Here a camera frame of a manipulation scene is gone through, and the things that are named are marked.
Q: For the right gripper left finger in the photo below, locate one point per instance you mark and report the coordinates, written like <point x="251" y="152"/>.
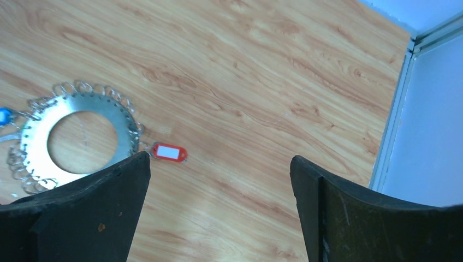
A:
<point x="93" y="218"/>

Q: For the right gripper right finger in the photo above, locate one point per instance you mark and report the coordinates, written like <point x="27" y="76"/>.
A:
<point x="344" y="221"/>

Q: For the metal disc with keyrings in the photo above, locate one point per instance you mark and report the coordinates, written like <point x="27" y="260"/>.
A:
<point x="77" y="130"/>

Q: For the red tag key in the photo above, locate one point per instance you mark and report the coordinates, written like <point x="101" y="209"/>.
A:
<point x="163" y="151"/>

